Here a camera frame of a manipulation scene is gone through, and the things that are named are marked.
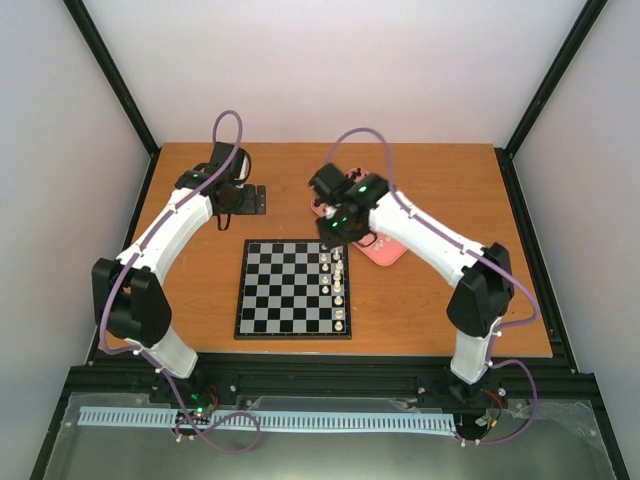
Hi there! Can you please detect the black and silver chessboard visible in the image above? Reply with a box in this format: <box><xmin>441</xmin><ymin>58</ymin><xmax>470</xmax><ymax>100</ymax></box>
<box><xmin>234</xmin><ymin>239</ymin><xmax>352</xmax><ymax>340</ymax></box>

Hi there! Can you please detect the frame post black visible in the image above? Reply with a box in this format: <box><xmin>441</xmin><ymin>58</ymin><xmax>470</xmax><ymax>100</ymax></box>
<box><xmin>62</xmin><ymin>0</ymin><xmax>162</xmax><ymax>159</ymax></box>
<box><xmin>503</xmin><ymin>0</ymin><xmax>611</xmax><ymax>157</ymax></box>

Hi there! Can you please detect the left frame post black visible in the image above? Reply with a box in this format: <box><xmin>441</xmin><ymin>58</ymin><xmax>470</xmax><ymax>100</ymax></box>
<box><xmin>62</xmin><ymin>0</ymin><xmax>162</xmax><ymax>159</ymax></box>

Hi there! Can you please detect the light blue cable duct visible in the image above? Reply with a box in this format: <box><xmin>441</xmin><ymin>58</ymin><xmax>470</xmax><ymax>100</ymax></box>
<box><xmin>77</xmin><ymin>406</ymin><xmax>456</xmax><ymax>436</ymax></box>

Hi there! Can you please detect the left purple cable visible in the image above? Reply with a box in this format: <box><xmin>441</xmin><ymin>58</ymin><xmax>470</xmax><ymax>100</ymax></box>
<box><xmin>98</xmin><ymin>109</ymin><xmax>262</xmax><ymax>454</ymax></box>

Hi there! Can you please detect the black aluminium frame base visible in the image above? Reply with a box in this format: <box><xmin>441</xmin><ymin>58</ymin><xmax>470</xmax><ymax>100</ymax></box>
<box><xmin>31</xmin><ymin>353</ymin><xmax>629</xmax><ymax>479</ymax></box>

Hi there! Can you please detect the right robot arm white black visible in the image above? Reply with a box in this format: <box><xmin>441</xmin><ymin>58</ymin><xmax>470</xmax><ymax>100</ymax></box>
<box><xmin>308</xmin><ymin>163</ymin><xmax>514</xmax><ymax>405</ymax></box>

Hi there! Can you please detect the right frame post black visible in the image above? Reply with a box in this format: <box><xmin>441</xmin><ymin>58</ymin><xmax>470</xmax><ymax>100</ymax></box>
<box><xmin>503</xmin><ymin>0</ymin><xmax>611</xmax><ymax>157</ymax></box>

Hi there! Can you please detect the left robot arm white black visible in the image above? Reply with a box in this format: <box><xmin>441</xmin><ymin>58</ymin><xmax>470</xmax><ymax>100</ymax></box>
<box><xmin>91</xmin><ymin>141</ymin><xmax>256</xmax><ymax>403</ymax></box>

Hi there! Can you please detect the pink plastic tray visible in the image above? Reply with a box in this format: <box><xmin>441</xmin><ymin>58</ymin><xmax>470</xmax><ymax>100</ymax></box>
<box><xmin>311</xmin><ymin>167</ymin><xmax>407</xmax><ymax>267</ymax></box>

